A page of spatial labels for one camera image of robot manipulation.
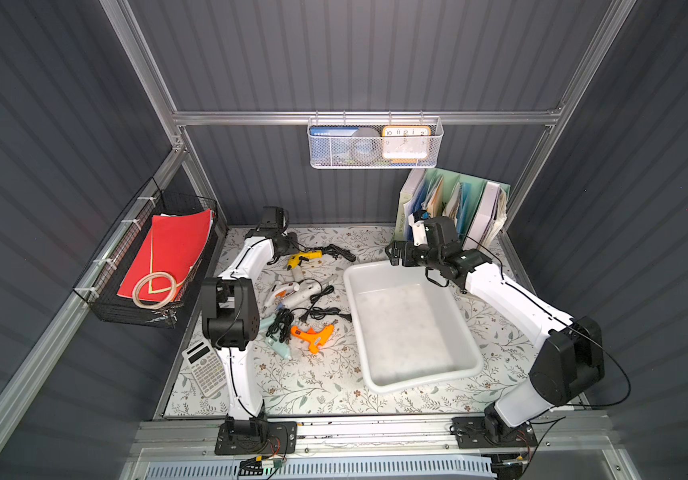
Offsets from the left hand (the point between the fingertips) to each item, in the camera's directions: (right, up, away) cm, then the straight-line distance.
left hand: (285, 244), depth 100 cm
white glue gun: (0, -17, -1) cm, 17 cm away
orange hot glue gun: (+11, -29, -11) cm, 33 cm away
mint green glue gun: (0, -30, -13) cm, 33 cm away
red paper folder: (-23, -2, -26) cm, 35 cm away
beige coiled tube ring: (-26, -9, -31) cm, 41 cm away
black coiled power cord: (+17, -2, +9) cm, 19 cm away
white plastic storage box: (+40, -27, -8) cm, 49 cm away
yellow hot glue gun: (+3, -6, +5) cm, 8 cm away
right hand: (+38, -1, -16) cm, 42 cm away
